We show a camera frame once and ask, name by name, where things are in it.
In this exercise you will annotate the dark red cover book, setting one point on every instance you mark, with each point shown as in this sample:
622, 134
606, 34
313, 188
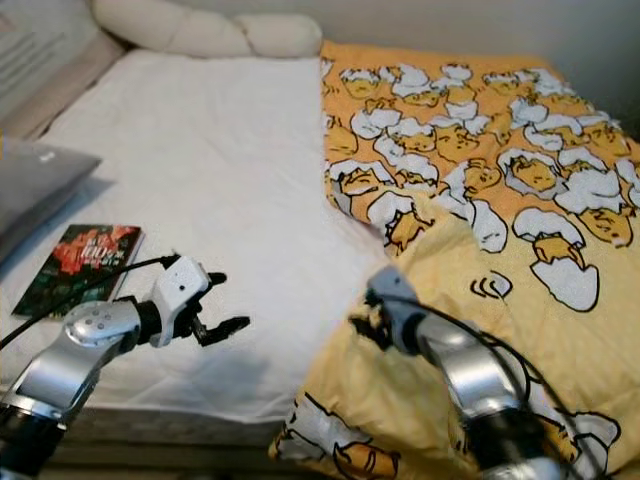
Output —
90, 270

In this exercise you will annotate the grey plush pillow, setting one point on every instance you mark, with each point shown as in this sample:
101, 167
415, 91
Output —
40, 190

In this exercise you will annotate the yellow cartoon egg print quilt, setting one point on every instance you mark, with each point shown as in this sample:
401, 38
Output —
480, 130

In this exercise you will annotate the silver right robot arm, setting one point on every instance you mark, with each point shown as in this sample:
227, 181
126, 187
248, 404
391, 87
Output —
480, 375

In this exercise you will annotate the grey bed base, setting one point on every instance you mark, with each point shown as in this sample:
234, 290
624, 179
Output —
180, 435

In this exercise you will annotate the white quilted mattress pad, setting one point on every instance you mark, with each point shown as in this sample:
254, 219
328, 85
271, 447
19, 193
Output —
220, 150

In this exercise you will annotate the cream long bolster pillow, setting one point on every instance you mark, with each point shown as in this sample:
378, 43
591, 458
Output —
190, 28

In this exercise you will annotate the beige lettered headboard cushion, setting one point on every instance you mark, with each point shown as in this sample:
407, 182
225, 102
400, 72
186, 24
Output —
40, 50

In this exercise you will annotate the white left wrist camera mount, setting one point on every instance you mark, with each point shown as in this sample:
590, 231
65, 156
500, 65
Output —
182, 285

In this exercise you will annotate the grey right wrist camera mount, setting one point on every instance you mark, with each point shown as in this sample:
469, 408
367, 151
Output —
390, 290

